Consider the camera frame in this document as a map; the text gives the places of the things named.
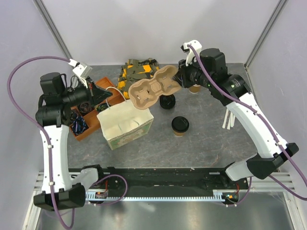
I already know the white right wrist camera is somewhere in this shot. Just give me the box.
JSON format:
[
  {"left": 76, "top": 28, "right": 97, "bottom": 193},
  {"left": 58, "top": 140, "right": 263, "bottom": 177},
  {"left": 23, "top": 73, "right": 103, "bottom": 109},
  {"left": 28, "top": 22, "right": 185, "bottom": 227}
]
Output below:
[{"left": 181, "top": 39, "right": 202, "bottom": 66}]

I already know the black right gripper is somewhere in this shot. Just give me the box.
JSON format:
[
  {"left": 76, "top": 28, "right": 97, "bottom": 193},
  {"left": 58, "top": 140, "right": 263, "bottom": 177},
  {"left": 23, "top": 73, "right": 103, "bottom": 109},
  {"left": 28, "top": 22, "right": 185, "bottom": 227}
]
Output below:
[{"left": 173, "top": 56, "right": 213, "bottom": 89}]

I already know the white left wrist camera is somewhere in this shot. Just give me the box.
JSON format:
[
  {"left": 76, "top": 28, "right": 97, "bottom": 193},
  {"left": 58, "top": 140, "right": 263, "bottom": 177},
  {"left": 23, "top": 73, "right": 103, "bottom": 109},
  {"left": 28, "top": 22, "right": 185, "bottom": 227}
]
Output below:
[{"left": 69, "top": 59, "right": 93, "bottom": 88}]

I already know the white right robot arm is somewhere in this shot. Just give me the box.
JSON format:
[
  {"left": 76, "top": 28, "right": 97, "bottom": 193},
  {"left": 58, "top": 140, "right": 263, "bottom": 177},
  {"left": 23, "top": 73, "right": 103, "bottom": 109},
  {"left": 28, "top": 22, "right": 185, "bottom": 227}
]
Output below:
[{"left": 176, "top": 45, "right": 299, "bottom": 189}]

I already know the black lid stack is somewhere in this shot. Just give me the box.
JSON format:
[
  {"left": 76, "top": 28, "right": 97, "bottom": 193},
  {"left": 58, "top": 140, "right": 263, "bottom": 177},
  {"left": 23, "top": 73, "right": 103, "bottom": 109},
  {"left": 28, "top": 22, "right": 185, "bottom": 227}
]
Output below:
[{"left": 159, "top": 94, "right": 176, "bottom": 110}]

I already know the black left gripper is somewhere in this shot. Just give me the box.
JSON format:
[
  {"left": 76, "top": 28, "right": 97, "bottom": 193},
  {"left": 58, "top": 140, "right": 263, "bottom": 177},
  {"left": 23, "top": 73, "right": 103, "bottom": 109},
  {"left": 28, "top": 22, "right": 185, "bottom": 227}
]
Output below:
[{"left": 61, "top": 76, "right": 112, "bottom": 108}]

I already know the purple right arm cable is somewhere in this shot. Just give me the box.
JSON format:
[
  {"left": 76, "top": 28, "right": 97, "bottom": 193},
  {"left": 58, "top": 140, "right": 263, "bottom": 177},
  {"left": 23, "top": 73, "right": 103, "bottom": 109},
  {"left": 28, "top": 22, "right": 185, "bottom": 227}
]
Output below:
[{"left": 187, "top": 44, "right": 307, "bottom": 208}]

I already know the brown pulp cup carrier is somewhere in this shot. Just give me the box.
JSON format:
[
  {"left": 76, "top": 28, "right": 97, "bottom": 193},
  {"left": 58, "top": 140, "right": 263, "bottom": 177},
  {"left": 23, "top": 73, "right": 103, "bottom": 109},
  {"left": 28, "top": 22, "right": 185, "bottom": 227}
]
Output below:
[{"left": 128, "top": 65, "right": 181, "bottom": 110}]

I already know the paper cup stack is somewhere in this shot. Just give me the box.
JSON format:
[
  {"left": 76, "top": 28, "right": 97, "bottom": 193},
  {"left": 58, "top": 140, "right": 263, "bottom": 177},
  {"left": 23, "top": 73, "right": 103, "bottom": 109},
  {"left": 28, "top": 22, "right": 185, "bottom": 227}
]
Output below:
[{"left": 189, "top": 85, "right": 201, "bottom": 94}]

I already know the green patterned paper bag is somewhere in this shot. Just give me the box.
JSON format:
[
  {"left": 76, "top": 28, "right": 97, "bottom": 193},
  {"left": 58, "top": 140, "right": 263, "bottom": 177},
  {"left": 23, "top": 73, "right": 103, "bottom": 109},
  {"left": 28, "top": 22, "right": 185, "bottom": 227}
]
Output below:
[{"left": 97, "top": 99, "right": 154, "bottom": 150}]

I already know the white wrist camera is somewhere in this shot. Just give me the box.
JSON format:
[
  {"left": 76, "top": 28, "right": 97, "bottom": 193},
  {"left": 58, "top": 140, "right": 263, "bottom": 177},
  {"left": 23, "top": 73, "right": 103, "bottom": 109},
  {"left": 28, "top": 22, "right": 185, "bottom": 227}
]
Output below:
[
  {"left": 181, "top": 39, "right": 202, "bottom": 66},
  {"left": 69, "top": 59, "right": 93, "bottom": 88}
]

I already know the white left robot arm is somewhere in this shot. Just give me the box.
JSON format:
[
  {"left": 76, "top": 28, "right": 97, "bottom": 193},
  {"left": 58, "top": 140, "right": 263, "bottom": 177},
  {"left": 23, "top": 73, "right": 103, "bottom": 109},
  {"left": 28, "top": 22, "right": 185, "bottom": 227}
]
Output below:
[{"left": 34, "top": 72, "right": 113, "bottom": 211}]

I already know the white wrapped straw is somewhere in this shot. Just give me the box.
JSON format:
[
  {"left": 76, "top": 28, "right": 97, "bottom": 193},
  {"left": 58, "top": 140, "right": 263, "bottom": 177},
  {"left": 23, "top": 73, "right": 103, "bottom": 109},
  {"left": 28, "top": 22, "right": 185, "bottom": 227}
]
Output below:
[
  {"left": 227, "top": 113, "right": 233, "bottom": 130},
  {"left": 222, "top": 109, "right": 229, "bottom": 129},
  {"left": 230, "top": 115, "right": 236, "bottom": 128}
]

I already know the orange wooden tray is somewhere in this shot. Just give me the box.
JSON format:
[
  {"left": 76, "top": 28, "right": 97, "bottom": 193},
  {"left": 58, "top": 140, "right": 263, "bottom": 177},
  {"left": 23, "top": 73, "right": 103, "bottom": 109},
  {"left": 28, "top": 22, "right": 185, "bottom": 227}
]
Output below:
[{"left": 70, "top": 77, "right": 124, "bottom": 141}]

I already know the camouflage folded cloth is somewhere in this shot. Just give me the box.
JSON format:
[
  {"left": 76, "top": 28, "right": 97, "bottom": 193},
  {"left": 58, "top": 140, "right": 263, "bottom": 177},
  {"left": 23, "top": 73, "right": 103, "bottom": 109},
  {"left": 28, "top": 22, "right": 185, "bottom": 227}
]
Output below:
[{"left": 117, "top": 58, "right": 160, "bottom": 99}]

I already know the brown paper coffee cup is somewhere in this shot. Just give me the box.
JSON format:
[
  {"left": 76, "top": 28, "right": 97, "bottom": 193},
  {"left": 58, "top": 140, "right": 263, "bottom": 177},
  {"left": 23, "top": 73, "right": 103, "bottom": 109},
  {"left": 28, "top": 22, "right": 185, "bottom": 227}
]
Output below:
[{"left": 173, "top": 129, "right": 188, "bottom": 137}]

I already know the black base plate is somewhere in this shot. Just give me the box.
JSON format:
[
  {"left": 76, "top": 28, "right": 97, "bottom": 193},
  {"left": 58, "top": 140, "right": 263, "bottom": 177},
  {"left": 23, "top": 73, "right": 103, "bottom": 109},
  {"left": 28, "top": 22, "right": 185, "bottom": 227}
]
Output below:
[{"left": 98, "top": 167, "right": 248, "bottom": 190}]

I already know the grey slotted cable duct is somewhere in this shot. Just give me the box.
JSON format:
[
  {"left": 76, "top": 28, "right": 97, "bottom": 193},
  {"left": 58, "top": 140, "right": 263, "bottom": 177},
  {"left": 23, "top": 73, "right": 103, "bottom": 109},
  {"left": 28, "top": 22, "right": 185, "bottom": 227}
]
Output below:
[{"left": 85, "top": 191, "right": 239, "bottom": 203}]

